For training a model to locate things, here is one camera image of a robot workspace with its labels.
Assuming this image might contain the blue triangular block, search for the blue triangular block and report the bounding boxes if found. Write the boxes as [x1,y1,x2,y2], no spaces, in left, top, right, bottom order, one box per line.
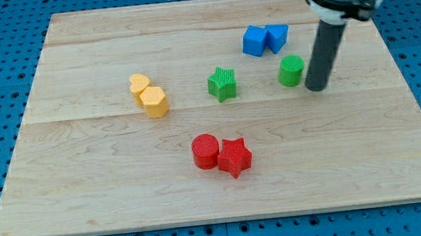
[264,24,288,54]

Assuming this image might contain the light wooden board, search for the light wooden board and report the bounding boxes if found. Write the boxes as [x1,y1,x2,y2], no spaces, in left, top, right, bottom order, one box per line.
[0,0,421,236]

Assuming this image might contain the green star block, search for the green star block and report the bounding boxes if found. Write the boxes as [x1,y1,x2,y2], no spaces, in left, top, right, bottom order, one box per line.
[207,67,237,103]

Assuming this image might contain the red cylinder block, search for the red cylinder block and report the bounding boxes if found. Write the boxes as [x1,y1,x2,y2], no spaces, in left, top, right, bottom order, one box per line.
[191,133,220,170]

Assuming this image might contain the green cylinder block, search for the green cylinder block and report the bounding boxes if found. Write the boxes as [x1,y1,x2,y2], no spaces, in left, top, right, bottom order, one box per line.
[278,55,305,87]

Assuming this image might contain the yellow pentagon block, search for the yellow pentagon block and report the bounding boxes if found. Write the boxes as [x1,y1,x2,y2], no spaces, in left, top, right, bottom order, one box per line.
[140,86,170,119]

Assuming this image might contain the red star block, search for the red star block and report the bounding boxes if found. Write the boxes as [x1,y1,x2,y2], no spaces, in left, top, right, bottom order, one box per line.
[217,137,252,179]

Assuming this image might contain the yellow heart block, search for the yellow heart block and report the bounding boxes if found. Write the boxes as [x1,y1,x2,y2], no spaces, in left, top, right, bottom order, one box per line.
[129,73,151,106]

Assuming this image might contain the blue cube block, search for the blue cube block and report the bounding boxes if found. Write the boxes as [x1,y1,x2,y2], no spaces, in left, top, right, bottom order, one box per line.
[242,25,268,57]

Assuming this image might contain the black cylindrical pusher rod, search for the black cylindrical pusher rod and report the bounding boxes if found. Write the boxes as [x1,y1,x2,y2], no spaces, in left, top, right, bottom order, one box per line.
[305,21,346,92]

